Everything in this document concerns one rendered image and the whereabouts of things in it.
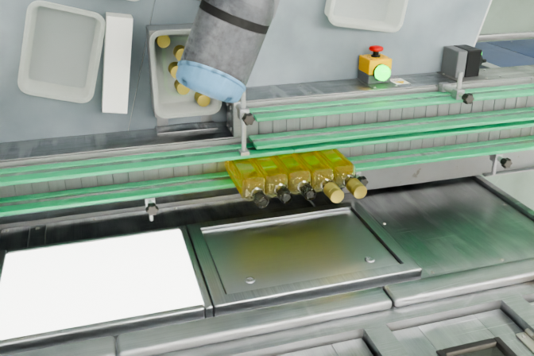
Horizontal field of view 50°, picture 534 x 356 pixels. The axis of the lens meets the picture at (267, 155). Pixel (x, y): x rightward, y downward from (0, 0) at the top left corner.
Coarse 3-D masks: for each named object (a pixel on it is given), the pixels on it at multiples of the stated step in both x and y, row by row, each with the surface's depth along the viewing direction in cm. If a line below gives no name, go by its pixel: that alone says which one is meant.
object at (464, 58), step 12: (444, 48) 173; (456, 48) 169; (468, 48) 169; (444, 60) 173; (456, 60) 168; (468, 60) 168; (480, 60) 169; (444, 72) 174; (456, 72) 169; (468, 72) 170
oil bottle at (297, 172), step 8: (280, 160) 145; (288, 160) 145; (296, 160) 145; (288, 168) 140; (296, 168) 140; (304, 168) 140; (288, 176) 138; (296, 176) 137; (304, 176) 137; (296, 184) 137; (296, 192) 138
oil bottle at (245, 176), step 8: (240, 160) 145; (248, 160) 145; (232, 168) 144; (240, 168) 140; (248, 168) 140; (256, 168) 140; (232, 176) 145; (240, 176) 137; (248, 176) 136; (256, 176) 136; (240, 184) 137; (248, 184) 134; (256, 184) 134; (264, 184) 135; (240, 192) 138; (248, 192) 134; (264, 192) 135; (248, 200) 135
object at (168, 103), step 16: (160, 32) 139; (176, 32) 140; (160, 48) 148; (160, 64) 149; (160, 80) 151; (160, 96) 152; (176, 96) 154; (192, 96) 155; (160, 112) 147; (176, 112) 149; (192, 112) 149; (208, 112) 150
